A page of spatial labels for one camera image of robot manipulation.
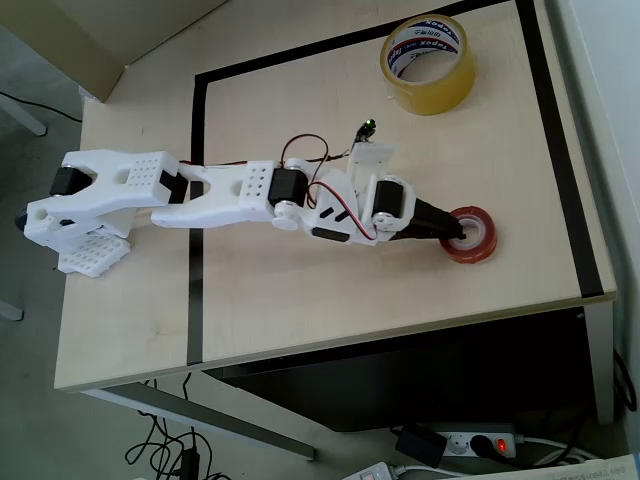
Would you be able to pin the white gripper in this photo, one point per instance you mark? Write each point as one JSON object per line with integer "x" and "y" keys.
{"x": 391, "y": 200}

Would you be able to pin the red tape roll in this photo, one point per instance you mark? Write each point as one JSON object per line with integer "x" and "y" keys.
{"x": 472, "y": 252}

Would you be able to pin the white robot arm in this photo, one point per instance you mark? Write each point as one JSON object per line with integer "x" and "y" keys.
{"x": 215, "y": 197}

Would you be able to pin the yellow tape roll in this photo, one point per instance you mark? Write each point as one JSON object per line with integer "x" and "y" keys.
{"x": 440, "y": 97}

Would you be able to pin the grey upright table leg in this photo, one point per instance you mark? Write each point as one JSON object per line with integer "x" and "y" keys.
{"x": 602, "y": 360}

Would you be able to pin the black power adapter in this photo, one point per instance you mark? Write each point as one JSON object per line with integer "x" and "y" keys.
{"x": 417, "y": 445}

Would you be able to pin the black round plug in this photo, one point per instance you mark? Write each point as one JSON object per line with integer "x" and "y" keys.
{"x": 481, "y": 445}

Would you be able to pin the small white power strip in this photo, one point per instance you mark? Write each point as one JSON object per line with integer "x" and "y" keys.
{"x": 370, "y": 472}

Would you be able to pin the printed paper sheet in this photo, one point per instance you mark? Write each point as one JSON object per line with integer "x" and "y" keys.
{"x": 575, "y": 471}

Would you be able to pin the grey slanted table beam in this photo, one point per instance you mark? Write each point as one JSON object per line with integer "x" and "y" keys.
{"x": 210, "y": 415}

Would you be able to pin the beige board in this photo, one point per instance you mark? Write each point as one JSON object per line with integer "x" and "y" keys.
{"x": 100, "y": 35}

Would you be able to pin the white furniture bar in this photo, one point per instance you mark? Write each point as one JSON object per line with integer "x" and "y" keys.
{"x": 22, "y": 117}

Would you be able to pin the white furniture foot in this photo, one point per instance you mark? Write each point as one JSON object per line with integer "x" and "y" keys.
{"x": 10, "y": 311}

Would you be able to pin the small camera on white mount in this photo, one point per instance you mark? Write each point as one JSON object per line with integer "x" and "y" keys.
{"x": 370, "y": 152}

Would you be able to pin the white power strip red switch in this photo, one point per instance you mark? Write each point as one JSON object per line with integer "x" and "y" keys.
{"x": 450, "y": 436}

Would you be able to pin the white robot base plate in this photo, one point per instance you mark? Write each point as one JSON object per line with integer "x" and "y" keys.
{"x": 92, "y": 255}

